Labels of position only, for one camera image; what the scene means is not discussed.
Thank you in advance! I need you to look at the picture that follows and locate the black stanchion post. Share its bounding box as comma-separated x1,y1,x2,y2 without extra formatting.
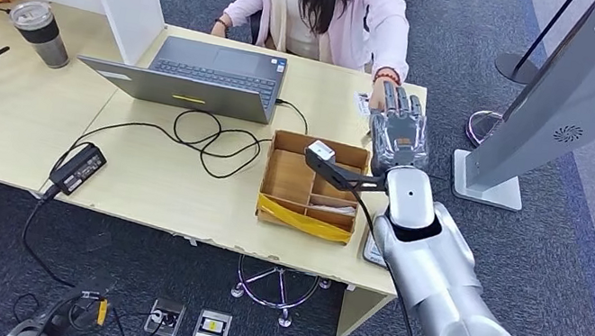
492,0,577,93

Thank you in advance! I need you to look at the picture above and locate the black floor plug yellow tag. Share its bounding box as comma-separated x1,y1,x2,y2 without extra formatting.
5,265,116,336

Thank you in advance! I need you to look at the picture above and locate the chrome stool base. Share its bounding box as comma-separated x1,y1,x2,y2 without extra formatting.
225,253,336,336

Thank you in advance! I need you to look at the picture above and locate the grey kiosk stand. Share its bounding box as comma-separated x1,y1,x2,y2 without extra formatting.
446,0,595,227

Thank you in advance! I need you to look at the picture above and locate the person's left hand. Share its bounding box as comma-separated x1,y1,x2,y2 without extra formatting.
367,75,405,117

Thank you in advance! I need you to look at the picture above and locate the black laptop power adapter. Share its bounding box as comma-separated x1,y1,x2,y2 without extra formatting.
45,137,111,202

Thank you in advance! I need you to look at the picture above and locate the person's right hand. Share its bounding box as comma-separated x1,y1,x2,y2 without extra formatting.
209,19,231,40

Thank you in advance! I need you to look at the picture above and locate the round chrome stanchion base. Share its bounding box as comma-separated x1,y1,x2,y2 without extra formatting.
462,107,506,153

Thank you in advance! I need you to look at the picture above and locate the steel tumbler with lid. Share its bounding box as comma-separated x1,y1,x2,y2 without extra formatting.
1,0,79,73

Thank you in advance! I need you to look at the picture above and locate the metal floor socket yellow label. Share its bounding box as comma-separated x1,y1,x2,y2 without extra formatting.
192,307,235,336

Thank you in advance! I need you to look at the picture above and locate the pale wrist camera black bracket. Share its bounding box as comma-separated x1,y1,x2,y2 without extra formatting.
298,138,395,201

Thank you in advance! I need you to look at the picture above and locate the person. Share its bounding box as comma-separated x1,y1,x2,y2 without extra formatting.
202,0,421,118

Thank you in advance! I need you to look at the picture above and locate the grey laptop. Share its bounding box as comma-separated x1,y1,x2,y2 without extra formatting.
71,20,290,128

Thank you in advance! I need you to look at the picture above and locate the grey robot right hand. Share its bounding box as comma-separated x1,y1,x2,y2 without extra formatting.
360,78,442,184

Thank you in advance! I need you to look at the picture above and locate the white card reader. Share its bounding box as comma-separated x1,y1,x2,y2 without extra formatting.
360,229,393,269

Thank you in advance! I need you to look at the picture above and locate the black mains cable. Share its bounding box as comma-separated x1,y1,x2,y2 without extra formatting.
14,179,113,294

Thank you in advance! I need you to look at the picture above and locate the yellow tape strip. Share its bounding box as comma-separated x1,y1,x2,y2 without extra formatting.
253,193,358,247

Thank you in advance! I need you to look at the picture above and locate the red bead bracelet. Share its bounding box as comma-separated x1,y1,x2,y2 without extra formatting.
372,65,406,88

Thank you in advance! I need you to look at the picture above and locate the wooden compartment box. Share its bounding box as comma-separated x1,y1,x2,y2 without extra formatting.
251,127,375,249

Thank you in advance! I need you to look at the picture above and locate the black laptop charging cable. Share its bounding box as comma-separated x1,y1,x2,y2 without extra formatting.
55,64,314,204

